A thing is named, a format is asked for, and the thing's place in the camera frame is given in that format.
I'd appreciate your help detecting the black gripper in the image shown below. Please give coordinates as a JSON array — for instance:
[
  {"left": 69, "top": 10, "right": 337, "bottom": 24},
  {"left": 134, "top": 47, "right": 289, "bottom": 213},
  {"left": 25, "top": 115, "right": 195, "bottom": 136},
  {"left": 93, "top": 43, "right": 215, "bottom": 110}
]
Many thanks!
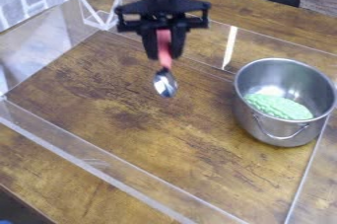
[{"left": 114, "top": 0, "right": 210, "bottom": 60}]

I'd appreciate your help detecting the pink handled metal spoon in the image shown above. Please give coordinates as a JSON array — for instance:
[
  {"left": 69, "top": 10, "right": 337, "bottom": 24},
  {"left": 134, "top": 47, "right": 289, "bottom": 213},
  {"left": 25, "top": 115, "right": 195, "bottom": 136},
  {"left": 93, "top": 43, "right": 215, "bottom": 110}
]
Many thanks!
[{"left": 153, "top": 30, "right": 177, "bottom": 98}]

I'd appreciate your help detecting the stainless steel pot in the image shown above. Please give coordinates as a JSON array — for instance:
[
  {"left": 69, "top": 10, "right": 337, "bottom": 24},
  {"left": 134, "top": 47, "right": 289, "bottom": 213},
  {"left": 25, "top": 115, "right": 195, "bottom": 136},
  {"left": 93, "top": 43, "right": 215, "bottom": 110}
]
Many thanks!
[{"left": 233, "top": 58, "right": 337, "bottom": 147}]

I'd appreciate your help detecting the green knitted toy vegetable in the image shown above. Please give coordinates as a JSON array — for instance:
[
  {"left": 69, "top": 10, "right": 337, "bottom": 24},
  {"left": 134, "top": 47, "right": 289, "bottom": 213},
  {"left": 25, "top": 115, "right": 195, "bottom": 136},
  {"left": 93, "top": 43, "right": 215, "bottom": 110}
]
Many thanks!
[{"left": 243, "top": 94, "right": 313, "bottom": 120}]

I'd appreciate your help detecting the clear acrylic enclosure wall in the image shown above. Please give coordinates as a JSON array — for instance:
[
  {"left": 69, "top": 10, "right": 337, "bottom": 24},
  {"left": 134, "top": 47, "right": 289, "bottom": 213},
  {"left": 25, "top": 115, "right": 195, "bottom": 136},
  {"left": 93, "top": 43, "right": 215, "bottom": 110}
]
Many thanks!
[{"left": 0, "top": 0, "right": 337, "bottom": 224}]

